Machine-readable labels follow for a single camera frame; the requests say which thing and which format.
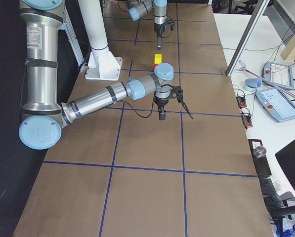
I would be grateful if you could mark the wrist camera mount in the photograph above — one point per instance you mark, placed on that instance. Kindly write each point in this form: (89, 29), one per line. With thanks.
(170, 23)
(176, 92)

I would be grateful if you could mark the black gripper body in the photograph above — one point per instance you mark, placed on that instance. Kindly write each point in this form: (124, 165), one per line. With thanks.
(161, 101)
(159, 29)

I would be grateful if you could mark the reacher grabber stick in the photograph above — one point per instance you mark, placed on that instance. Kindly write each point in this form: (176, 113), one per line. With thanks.
(243, 68)

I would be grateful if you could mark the metal cylinder weight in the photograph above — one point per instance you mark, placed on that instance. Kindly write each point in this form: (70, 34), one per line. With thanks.
(259, 151)

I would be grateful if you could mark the white pedestal column with base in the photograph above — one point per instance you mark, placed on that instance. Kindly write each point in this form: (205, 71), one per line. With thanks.
(102, 64)

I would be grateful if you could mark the teach pendant tablet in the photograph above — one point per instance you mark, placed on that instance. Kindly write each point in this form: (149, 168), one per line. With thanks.
(277, 104)
(278, 74)

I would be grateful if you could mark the orange black connector block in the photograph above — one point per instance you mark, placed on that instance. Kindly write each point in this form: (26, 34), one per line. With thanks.
(241, 100)

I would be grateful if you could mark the black box under cylinder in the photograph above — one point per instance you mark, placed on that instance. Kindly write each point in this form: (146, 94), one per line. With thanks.
(260, 161)

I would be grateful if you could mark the near teach pendant tablet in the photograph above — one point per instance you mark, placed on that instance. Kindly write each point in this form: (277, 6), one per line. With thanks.
(277, 104)

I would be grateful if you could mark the aluminium frame post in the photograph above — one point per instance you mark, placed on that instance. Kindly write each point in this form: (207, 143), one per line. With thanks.
(254, 19)

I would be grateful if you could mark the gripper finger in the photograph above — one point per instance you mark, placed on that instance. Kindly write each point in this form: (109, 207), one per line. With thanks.
(159, 43)
(162, 114)

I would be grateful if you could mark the yellow wooden block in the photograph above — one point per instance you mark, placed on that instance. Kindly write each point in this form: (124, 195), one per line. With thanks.
(157, 58)

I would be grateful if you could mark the far teach pendant tablet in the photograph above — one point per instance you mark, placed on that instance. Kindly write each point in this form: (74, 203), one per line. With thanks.
(278, 74)

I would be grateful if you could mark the blue cup on tape roll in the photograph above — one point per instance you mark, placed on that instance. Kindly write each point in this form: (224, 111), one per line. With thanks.
(252, 84)

